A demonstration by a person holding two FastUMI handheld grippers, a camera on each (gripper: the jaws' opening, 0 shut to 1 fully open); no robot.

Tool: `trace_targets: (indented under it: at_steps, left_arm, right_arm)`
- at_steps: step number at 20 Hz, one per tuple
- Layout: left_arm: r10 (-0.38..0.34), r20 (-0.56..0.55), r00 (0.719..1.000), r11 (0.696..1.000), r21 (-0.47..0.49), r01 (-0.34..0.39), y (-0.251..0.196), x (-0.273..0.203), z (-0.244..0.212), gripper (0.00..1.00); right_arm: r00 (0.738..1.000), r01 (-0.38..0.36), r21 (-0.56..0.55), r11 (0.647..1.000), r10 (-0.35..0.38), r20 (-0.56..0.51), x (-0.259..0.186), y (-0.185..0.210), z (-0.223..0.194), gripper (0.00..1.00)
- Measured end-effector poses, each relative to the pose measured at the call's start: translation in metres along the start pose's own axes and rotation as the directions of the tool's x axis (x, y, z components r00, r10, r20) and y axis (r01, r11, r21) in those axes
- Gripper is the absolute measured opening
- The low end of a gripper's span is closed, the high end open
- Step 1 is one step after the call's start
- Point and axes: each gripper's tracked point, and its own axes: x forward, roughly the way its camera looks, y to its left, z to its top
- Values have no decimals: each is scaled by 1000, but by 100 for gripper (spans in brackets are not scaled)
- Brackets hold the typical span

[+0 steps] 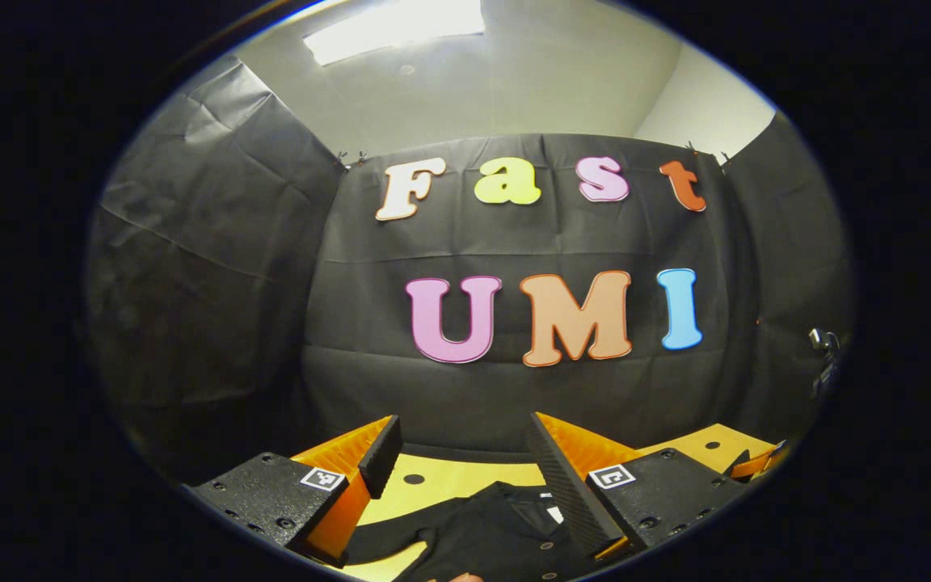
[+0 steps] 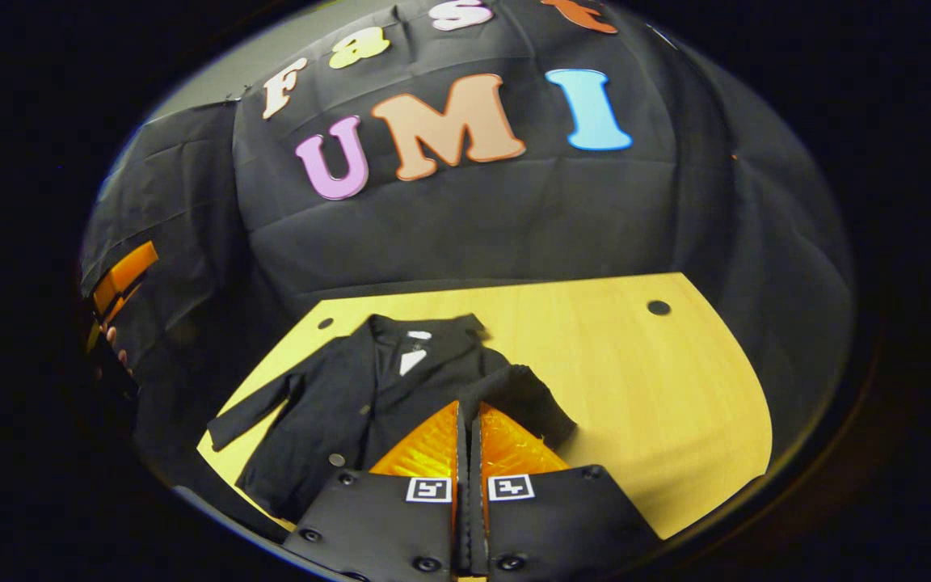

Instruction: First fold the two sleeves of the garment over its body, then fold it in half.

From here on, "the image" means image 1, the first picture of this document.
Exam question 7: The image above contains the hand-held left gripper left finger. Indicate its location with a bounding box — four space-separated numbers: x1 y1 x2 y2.
191 415 403 567

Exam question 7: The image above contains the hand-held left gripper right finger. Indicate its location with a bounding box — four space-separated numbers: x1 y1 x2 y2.
524 411 745 563

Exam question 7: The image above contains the black button shirt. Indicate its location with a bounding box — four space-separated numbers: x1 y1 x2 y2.
344 483 596 582

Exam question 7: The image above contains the ceiling light panel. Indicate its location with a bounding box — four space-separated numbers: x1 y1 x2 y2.
304 0 487 67

